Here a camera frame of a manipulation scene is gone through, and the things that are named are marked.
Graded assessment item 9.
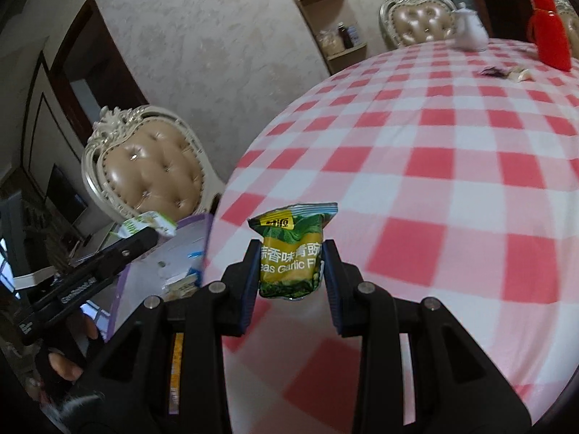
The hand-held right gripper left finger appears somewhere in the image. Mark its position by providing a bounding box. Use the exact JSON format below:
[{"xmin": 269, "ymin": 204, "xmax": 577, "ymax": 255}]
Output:
[{"xmin": 93, "ymin": 239, "xmax": 264, "ymax": 434}]

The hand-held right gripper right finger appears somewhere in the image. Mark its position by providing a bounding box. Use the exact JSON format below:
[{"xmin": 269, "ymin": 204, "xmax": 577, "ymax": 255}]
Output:
[{"xmin": 324, "ymin": 238, "xmax": 531, "ymax": 434}]

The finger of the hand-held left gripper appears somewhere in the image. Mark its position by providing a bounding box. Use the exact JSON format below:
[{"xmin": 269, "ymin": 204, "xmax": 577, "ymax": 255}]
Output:
[{"xmin": 107, "ymin": 226, "xmax": 159, "ymax": 273}]

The green white snack packet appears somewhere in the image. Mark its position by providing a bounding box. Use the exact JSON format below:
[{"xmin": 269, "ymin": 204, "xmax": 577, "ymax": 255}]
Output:
[{"xmin": 118, "ymin": 210, "xmax": 178, "ymax": 240}]

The white box with purple edge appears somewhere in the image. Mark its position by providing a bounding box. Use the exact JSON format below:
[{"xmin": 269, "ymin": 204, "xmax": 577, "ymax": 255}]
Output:
[{"xmin": 107, "ymin": 213, "xmax": 215, "ymax": 341}]

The dark green snack packet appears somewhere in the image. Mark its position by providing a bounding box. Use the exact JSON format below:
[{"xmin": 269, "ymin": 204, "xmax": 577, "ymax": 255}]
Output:
[{"xmin": 247, "ymin": 202, "xmax": 339, "ymax": 301}]

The person's left hand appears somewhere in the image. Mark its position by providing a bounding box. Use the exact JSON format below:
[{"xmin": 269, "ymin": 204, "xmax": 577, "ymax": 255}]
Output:
[{"xmin": 35, "ymin": 313, "xmax": 106, "ymax": 399}]

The tufted beige white chair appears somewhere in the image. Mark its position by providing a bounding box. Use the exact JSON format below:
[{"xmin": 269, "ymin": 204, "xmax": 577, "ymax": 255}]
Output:
[
  {"xmin": 554, "ymin": 0, "xmax": 579, "ymax": 60},
  {"xmin": 379, "ymin": 0, "xmax": 458, "ymax": 50},
  {"xmin": 80, "ymin": 105, "xmax": 224, "ymax": 227}
]

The black television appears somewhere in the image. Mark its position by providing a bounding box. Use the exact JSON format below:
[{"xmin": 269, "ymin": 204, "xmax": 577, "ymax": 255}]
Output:
[{"xmin": 44, "ymin": 163, "xmax": 89, "ymax": 230}]

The red white checked tablecloth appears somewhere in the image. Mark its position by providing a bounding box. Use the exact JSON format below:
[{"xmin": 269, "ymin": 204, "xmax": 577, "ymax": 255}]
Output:
[{"xmin": 201, "ymin": 37, "xmax": 579, "ymax": 434}]

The dark wooden door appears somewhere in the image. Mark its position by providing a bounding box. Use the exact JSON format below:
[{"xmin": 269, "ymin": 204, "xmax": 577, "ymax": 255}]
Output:
[{"xmin": 49, "ymin": 0, "xmax": 151, "ymax": 120}]

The wooden corner shelf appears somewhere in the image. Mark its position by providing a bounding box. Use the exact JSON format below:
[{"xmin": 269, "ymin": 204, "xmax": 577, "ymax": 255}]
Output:
[{"xmin": 295, "ymin": 0, "xmax": 368, "ymax": 75}]

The clear jar with pale contents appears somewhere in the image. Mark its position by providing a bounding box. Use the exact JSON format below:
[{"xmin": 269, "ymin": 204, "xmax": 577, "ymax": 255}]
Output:
[{"xmin": 317, "ymin": 30, "xmax": 346, "ymax": 58}]

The white teapot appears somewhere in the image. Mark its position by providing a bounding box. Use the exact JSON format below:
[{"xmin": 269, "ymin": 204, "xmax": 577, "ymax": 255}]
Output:
[{"xmin": 451, "ymin": 2, "xmax": 490, "ymax": 53}]

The red thermos jug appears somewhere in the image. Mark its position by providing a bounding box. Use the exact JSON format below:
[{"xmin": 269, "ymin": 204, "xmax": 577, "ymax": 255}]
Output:
[{"xmin": 527, "ymin": 0, "xmax": 573, "ymax": 73}]

